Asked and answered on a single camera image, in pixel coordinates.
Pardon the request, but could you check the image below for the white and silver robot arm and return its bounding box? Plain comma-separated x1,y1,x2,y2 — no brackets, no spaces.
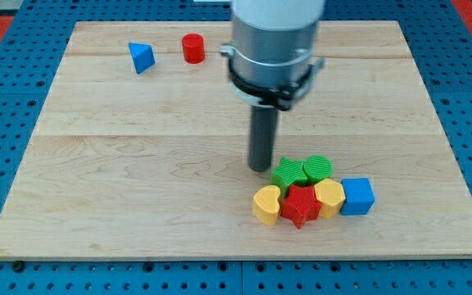
220,0,325,111

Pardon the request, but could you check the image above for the green star block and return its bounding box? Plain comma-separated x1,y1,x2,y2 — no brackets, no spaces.
270,157,307,200

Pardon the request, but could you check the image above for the red star block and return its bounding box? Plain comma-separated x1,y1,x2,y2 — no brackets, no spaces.
280,184,321,229

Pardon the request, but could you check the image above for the blue triangle block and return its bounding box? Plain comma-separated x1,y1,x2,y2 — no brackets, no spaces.
128,43,156,74

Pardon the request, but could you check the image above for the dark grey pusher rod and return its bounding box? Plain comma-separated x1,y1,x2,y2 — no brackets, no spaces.
247,107,278,172

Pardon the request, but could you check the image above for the yellow heart block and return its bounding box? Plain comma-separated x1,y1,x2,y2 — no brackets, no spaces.
252,185,281,225

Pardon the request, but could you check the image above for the green cylinder block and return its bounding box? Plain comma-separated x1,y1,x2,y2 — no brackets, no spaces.
302,155,333,185

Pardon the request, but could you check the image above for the wooden board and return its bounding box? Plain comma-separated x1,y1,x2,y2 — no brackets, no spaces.
0,20,472,261

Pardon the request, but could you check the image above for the yellow hexagon block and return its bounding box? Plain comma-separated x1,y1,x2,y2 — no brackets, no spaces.
314,179,346,219

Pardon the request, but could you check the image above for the red cylinder block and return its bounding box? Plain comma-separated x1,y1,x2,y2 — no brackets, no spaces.
182,33,205,64

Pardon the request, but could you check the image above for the blue cube block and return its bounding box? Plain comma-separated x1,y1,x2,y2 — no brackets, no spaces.
340,178,375,216

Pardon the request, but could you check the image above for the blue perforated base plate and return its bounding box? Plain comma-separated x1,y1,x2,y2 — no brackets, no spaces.
0,0,472,294

